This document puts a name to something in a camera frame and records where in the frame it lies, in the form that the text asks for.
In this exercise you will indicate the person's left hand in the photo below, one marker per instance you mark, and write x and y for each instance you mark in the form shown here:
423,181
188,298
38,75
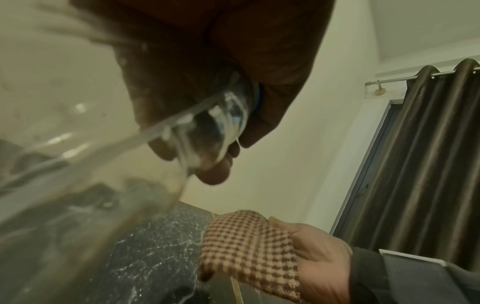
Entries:
225,44

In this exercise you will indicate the person's right hand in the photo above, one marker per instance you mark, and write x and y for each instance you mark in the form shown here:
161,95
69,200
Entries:
326,267

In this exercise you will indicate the brown checkered cloth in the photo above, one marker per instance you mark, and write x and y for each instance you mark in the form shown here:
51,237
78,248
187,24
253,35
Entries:
247,252

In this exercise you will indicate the blue spray bottle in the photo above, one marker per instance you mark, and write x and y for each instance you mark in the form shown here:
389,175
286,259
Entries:
93,184

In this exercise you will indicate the white right wrist marker band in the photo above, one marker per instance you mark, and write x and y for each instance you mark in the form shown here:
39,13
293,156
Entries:
412,256

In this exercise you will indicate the dark curtain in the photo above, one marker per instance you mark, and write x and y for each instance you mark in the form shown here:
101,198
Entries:
423,163

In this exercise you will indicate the black marble table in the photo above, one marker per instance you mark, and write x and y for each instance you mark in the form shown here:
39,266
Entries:
157,252

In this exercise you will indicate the metal curtain rod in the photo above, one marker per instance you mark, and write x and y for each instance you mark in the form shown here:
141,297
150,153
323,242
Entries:
397,79

